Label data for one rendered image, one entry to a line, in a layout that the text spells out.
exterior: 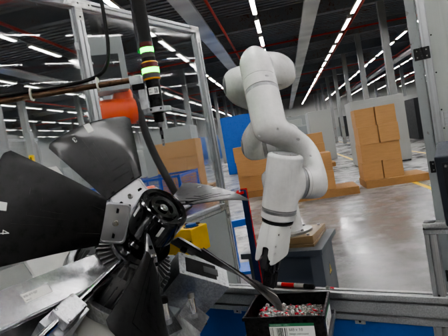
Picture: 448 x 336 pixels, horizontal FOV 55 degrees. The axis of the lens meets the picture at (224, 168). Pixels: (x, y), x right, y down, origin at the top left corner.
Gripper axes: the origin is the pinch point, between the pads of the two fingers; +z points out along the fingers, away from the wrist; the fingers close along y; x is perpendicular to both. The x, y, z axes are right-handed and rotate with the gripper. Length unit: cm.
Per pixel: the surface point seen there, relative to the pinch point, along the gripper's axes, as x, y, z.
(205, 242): -40, -30, 11
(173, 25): -117, -100, -73
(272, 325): 0.7, -3.2, 14.1
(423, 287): 18, -256, 97
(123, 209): -27.1, 24.0, -16.7
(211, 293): -15.5, 2.2, 8.6
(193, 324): -12.9, 13.1, 11.6
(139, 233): -22.5, 23.3, -12.0
